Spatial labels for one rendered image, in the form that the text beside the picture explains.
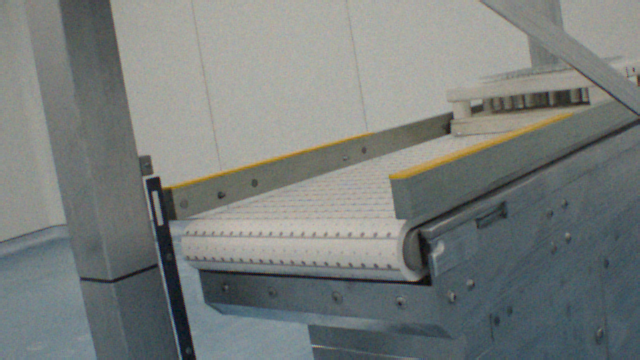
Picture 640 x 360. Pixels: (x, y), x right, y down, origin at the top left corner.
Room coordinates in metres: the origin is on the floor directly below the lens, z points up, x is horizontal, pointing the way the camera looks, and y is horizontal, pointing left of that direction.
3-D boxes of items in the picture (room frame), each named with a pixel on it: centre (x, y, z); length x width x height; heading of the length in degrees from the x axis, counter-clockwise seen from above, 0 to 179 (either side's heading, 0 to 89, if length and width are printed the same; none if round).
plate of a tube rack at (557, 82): (1.13, -0.38, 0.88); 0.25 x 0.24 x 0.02; 48
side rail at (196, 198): (1.23, -0.29, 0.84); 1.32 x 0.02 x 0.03; 139
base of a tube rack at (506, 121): (1.13, -0.38, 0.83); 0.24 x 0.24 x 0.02; 48
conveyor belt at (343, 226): (1.15, -0.40, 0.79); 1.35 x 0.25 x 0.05; 139
